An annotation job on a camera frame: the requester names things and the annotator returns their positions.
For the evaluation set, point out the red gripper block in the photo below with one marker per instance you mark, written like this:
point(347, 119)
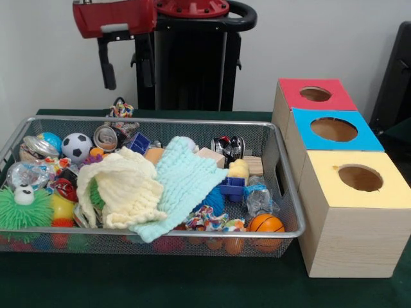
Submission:
point(122, 16)

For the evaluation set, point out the cream yellow cloth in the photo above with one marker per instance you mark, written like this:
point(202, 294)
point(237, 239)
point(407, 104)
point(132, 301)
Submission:
point(128, 186)

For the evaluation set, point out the mint green cloth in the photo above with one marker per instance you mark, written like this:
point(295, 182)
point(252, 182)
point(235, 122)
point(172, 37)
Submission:
point(183, 179)

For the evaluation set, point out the purple plastic toy block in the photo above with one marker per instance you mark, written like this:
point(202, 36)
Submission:
point(232, 189)

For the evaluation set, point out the shallow metal mesh bin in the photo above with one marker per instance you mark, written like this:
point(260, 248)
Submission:
point(273, 144)

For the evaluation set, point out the wooden box with three holes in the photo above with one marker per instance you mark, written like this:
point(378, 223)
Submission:
point(353, 244)

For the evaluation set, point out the small toy soccer ball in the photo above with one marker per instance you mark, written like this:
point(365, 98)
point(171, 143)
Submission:
point(77, 148)

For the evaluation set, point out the white toy baseball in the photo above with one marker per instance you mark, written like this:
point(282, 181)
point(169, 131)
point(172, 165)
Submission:
point(193, 147)

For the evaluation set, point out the crushed black drink can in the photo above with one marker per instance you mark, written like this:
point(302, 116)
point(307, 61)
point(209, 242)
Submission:
point(229, 147)

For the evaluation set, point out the plain green spiky ball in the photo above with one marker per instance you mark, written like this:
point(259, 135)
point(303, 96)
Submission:
point(95, 192)

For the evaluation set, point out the crushed silver drink can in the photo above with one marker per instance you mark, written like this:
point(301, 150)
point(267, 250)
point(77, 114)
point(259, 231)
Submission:
point(80, 216)

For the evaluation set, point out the green spiky ball with eyes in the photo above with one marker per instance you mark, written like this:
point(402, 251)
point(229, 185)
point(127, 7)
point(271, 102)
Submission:
point(29, 215)

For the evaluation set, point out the crushed clear water bottle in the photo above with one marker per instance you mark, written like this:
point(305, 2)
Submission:
point(258, 195)

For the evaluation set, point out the orange toy basketball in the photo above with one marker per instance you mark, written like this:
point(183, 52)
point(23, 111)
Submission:
point(266, 223)

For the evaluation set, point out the dark green table cloth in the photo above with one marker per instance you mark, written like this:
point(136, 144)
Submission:
point(160, 282)
point(398, 138)

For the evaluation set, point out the black upright panel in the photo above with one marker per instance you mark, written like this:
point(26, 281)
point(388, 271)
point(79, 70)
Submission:
point(395, 80)

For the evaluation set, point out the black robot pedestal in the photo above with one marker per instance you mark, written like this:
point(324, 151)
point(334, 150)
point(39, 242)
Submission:
point(192, 64)

